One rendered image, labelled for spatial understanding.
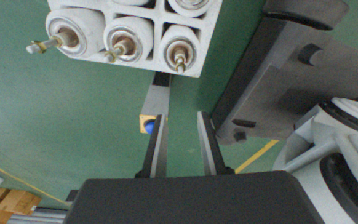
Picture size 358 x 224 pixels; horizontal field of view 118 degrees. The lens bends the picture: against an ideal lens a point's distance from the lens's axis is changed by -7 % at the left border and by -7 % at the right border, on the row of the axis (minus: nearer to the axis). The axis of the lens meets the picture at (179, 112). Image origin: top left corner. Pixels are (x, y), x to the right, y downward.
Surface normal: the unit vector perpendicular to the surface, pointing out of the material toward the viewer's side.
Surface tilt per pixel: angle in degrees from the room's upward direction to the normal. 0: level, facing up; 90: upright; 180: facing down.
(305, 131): 59
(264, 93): 0
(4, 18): 0
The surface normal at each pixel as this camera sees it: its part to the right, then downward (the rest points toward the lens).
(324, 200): -0.97, -0.21
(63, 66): 0.01, 0.67
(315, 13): -0.31, 0.61
